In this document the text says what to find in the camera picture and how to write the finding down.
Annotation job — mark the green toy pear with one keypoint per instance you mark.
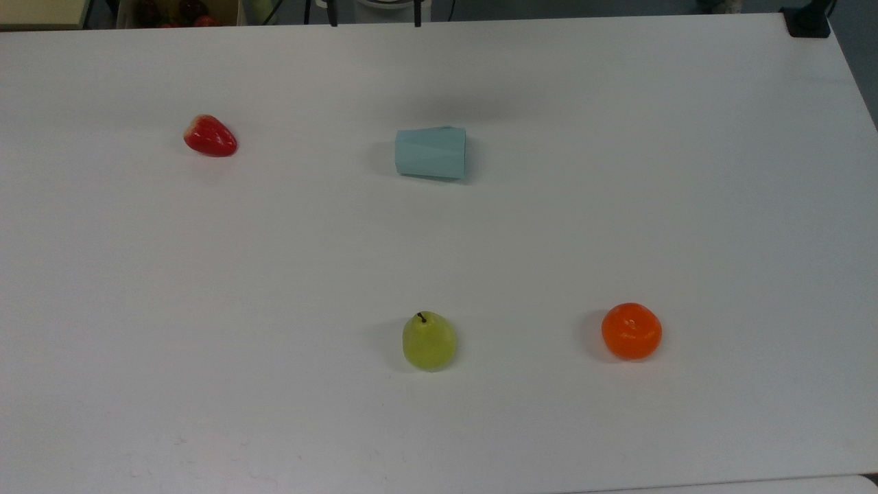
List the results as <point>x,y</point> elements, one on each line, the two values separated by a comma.
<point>429,343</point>

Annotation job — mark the beige board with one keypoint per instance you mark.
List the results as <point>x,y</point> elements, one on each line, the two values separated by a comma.
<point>41,12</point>

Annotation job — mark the red toy strawberry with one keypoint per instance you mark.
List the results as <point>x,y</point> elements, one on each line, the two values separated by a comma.
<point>209,137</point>

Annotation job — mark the orange toy mandarin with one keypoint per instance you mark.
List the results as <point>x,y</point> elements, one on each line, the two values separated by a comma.
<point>631,332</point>

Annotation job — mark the cardboard box of fruit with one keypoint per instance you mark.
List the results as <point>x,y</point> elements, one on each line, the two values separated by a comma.
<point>230,12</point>

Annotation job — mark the black table clamp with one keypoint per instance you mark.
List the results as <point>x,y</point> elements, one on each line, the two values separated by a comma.
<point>808,24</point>

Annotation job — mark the red toy fruit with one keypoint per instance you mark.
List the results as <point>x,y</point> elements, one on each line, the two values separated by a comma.
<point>206,21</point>

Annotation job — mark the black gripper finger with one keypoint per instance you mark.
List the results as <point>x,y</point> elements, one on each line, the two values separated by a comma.
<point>333,14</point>
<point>417,14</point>

